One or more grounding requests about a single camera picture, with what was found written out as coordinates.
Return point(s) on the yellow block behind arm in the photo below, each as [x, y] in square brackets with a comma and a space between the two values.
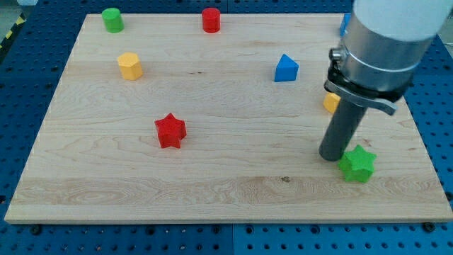
[331, 102]

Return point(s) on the blue block behind arm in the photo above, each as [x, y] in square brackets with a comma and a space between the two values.
[344, 24]

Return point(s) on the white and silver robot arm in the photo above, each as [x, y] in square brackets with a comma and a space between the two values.
[383, 43]

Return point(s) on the blue triangle block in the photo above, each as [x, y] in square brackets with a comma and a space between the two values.
[286, 69]

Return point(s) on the red star block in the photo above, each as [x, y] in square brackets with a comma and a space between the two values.
[170, 131]

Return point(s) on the wooden board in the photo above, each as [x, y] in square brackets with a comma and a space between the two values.
[251, 153]

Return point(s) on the red cylinder block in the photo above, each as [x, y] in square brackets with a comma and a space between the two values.
[211, 20]

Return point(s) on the yellow hexagon block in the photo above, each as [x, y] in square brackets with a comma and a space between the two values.
[130, 66]

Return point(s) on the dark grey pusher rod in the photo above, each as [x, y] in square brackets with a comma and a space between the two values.
[340, 130]

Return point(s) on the green star block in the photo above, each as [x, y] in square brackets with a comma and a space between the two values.
[357, 165]

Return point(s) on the green cylinder block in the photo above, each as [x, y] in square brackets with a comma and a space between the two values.
[112, 20]

